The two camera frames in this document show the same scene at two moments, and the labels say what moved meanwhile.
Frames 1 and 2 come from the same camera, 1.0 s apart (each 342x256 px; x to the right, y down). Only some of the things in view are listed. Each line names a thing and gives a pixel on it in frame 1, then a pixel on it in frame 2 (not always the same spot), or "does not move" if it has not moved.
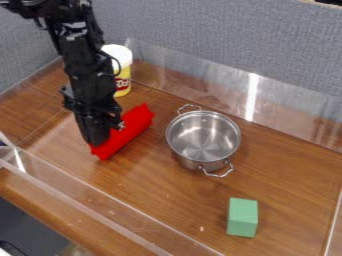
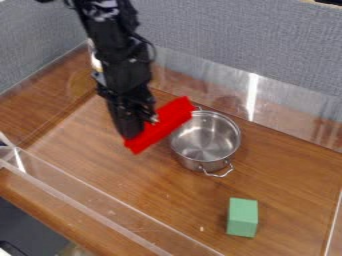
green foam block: (243, 217) does not move
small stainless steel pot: (203, 138) does not move
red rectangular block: (136, 121) -> (173, 115)
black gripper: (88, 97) -> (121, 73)
